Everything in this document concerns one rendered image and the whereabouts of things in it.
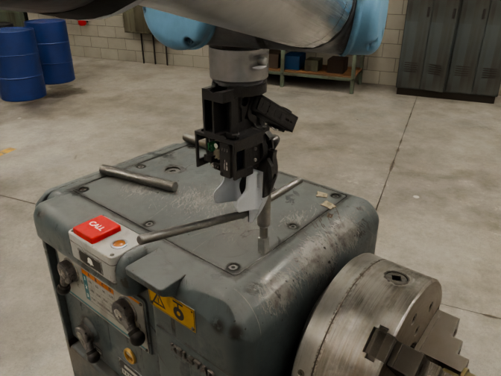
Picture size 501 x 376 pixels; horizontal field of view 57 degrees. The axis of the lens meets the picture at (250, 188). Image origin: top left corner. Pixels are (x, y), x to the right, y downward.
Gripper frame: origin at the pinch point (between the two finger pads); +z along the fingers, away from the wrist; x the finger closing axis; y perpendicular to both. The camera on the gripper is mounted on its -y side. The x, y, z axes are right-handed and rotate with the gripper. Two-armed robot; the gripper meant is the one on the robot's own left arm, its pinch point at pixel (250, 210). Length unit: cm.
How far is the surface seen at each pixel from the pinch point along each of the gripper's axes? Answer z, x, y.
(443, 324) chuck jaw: 23.3, 25.7, -22.4
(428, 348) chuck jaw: 24.3, 25.4, -16.2
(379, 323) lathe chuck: 13.2, 20.7, -4.4
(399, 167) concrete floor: 134, -101, -333
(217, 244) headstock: 9.4, -7.4, -0.3
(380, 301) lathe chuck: 11.8, 19.3, -7.5
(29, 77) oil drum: 103, -571, -231
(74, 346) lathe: 49, -46, 11
